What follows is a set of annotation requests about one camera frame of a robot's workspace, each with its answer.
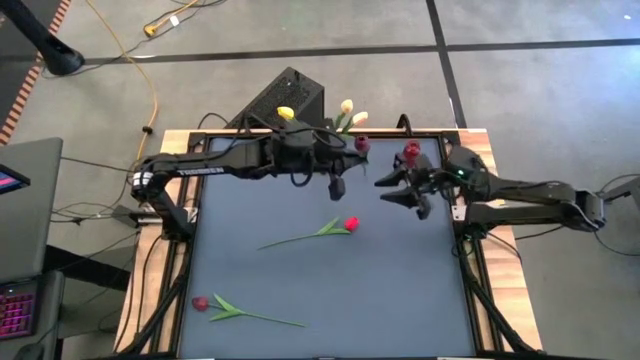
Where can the dark red artificial tulip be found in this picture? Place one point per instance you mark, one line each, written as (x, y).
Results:
(200, 303)
(361, 144)

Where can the yellow artificial tulip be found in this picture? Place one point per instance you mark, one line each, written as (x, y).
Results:
(286, 113)

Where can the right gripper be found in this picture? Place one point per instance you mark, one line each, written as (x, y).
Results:
(430, 182)

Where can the grey equipment base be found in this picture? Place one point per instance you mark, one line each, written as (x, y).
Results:
(627, 187)

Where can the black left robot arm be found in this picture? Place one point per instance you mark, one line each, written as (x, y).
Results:
(210, 167)

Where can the black computer tower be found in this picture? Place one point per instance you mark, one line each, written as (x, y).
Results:
(285, 90)

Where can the black computer keyboard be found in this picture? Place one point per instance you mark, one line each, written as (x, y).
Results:
(17, 312)

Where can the black aluminium frame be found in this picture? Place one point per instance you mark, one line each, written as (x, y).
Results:
(430, 134)

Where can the black stand with round base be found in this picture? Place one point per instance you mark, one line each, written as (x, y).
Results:
(60, 57)

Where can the grey power brick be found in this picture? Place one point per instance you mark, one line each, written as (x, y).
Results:
(127, 215)

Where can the computer monitor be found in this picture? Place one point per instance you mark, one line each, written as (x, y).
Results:
(10, 181)

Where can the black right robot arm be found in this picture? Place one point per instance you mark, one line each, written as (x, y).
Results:
(525, 192)

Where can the black desk base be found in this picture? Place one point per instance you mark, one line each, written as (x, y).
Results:
(85, 267)

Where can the grey desk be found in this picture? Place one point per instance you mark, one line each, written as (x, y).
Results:
(35, 225)

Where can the grey table mat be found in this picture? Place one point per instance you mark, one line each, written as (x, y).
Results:
(325, 280)

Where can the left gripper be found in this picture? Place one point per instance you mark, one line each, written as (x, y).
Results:
(320, 155)

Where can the black floor mat orange edge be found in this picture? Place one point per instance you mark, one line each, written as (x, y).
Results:
(33, 76)

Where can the red glass vase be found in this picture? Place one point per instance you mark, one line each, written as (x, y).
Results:
(409, 161)

